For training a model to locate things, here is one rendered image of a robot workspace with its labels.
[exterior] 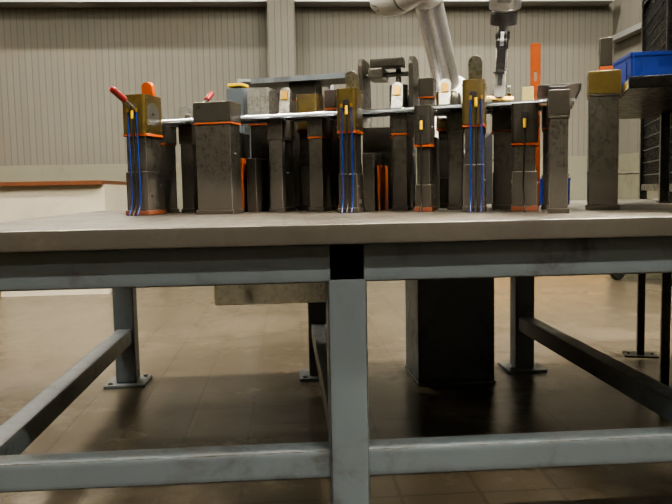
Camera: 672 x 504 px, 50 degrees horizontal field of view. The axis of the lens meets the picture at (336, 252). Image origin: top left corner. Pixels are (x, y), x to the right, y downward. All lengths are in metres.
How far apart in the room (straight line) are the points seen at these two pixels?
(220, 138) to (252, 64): 6.37
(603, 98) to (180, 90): 6.91
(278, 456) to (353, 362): 0.25
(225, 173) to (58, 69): 6.79
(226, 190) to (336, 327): 0.82
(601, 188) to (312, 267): 0.89
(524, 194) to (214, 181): 0.89
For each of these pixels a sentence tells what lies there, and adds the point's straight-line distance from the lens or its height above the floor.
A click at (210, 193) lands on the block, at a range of 2.19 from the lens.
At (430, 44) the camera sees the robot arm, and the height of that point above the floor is 1.29.
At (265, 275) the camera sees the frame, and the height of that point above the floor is 0.60.
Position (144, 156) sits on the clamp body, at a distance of 2.27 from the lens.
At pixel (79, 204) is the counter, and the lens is 5.85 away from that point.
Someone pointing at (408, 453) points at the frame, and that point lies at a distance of 1.57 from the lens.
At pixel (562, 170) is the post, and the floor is 0.80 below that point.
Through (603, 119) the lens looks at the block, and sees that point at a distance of 2.04.
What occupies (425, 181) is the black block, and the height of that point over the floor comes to 0.78.
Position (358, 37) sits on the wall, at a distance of 8.63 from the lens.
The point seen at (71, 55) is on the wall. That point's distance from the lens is 8.86.
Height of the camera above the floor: 0.77
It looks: 5 degrees down
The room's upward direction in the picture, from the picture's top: 1 degrees counter-clockwise
